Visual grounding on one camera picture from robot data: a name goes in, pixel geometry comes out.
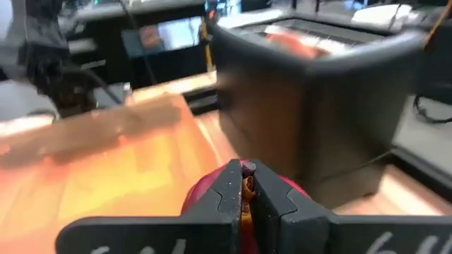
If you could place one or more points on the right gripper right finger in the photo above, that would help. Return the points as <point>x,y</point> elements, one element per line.
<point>318,234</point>

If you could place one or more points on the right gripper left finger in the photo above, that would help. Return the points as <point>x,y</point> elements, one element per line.
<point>159,234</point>

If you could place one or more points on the red apple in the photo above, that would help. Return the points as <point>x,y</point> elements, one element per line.
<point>201,190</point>

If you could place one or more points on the slice of toast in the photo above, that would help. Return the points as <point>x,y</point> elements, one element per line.
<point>296,46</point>

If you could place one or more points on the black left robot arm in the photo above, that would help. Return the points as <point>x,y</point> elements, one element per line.
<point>46,53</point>

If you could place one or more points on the black toaster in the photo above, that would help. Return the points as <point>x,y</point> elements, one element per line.
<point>300,113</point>

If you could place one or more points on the computer monitor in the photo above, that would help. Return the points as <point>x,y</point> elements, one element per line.
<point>176,35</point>

